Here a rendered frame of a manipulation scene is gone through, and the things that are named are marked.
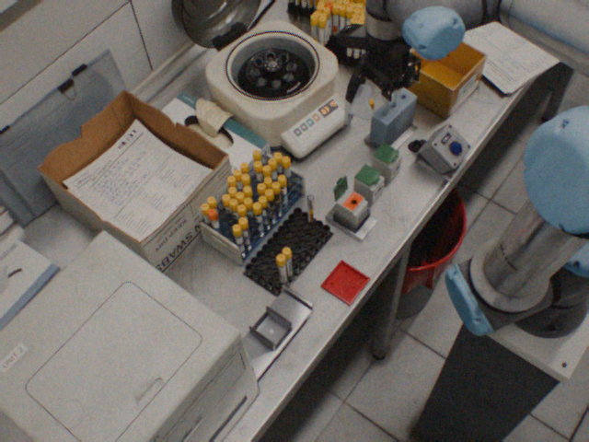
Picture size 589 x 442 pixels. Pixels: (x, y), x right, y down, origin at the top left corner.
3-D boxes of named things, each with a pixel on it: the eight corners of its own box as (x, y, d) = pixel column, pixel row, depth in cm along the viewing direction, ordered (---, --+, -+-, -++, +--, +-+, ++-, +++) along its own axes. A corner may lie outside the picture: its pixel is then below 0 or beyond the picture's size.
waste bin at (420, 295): (402, 358, 208) (420, 300, 170) (309, 296, 221) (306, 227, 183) (464, 271, 223) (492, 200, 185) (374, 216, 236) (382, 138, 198)
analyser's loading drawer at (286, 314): (242, 401, 113) (238, 392, 109) (213, 378, 116) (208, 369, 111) (314, 312, 121) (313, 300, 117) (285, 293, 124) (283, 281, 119)
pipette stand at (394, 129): (388, 158, 141) (392, 128, 132) (363, 141, 144) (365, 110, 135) (418, 130, 145) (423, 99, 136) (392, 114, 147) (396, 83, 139)
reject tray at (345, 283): (350, 307, 124) (350, 305, 123) (320, 286, 126) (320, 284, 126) (370, 280, 127) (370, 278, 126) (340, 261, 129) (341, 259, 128)
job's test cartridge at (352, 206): (355, 231, 131) (356, 215, 125) (335, 219, 132) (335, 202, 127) (366, 216, 132) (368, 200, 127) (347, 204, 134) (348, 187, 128)
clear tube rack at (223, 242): (242, 267, 129) (237, 250, 123) (203, 240, 133) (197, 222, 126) (306, 195, 137) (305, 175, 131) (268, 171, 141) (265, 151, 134)
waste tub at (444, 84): (445, 122, 145) (453, 90, 137) (397, 92, 150) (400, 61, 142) (479, 87, 150) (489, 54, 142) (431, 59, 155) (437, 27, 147)
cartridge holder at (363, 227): (362, 243, 131) (363, 234, 128) (325, 219, 134) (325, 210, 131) (377, 224, 133) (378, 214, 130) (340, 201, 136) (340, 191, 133)
